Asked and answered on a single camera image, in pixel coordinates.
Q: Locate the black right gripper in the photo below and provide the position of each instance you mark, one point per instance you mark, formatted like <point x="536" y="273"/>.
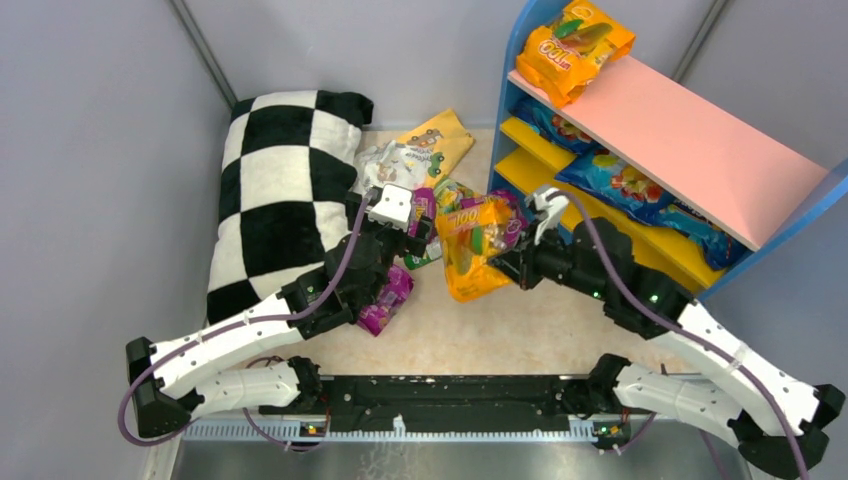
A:
<point x="520" y="258"/>

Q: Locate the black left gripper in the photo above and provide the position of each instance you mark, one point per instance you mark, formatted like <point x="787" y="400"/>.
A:
<point x="411" y="241"/>

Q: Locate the purple candy bag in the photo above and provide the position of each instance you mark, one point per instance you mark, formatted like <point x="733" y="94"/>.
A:
<point x="423" y="214"/>
<point x="376" y="317"/>
<point x="517" y="219"/>

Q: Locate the orange candy bag floor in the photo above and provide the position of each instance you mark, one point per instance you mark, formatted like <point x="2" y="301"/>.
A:
<point x="469" y="238"/>

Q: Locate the orange candy bag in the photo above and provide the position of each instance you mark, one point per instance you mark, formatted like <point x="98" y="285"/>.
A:
<point x="564" y="56"/>

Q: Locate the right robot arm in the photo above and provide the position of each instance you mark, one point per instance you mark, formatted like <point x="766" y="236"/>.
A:
<point x="776" y="422"/>

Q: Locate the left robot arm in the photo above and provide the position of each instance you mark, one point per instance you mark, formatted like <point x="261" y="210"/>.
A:
<point x="174" y="383"/>

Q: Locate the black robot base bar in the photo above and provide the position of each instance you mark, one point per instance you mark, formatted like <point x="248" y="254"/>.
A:
<point x="497" y="404"/>

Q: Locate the green yellow candy bag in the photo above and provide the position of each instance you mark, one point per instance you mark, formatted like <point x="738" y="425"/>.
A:
<point x="449" y="193"/>

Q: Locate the blue candy bag middle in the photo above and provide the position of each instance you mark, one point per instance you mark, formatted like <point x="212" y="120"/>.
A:
<point x="610" y="179"/>

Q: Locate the blue candy bag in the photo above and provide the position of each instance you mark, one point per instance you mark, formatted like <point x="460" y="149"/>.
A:
<point x="720" y="250"/>
<point x="610" y="179"/>
<point x="551" y="126"/>

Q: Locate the blue candy bag right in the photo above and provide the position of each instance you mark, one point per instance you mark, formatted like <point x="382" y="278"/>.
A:
<point x="720" y="250"/>

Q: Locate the blue yellow pink shelf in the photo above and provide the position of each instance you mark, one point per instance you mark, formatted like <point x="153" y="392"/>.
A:
<point x="760" y="191"/>

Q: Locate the blue candy bag upper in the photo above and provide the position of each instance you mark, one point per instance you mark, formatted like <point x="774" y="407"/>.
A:
<point x="551" y="126"/>

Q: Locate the black white checkered pillow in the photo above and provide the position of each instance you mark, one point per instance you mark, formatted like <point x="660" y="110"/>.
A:
<point x="287" y="168"/>

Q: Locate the yellow white printed cloth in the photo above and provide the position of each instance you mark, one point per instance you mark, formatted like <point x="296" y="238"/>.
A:
<point x="417" y="159"/>

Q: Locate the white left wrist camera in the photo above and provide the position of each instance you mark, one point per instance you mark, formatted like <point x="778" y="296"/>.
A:
<point x="391" y="205"/>

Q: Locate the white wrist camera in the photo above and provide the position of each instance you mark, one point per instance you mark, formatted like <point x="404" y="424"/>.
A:
<point x="391" y="205"/>
<point x="548" y="205"/>

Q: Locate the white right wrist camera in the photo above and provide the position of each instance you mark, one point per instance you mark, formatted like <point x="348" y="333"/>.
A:
<point x="548" y="205"/>

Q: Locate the grey aluminium rail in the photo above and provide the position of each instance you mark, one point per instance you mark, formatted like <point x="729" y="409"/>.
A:
<point x="398" y="431"/>

